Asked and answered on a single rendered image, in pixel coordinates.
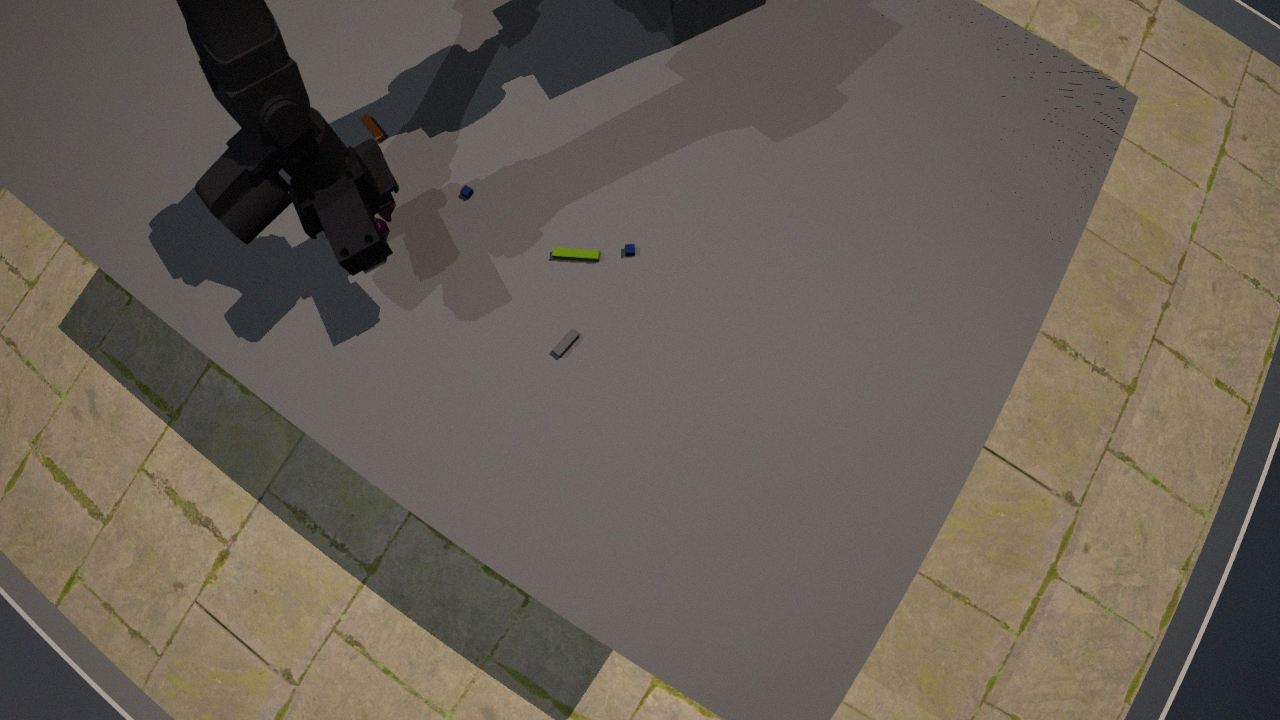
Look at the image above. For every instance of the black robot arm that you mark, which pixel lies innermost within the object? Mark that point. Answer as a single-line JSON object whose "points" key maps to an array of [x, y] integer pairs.
{"points": [[240, 45]]}

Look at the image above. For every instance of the brown rectangular block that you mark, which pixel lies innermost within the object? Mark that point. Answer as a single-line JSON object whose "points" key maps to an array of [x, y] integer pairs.
{"points": [[376, 132]]}

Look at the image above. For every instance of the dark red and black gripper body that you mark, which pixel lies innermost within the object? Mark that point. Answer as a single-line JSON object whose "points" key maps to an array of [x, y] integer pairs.
{"points": [[372, 156]]}

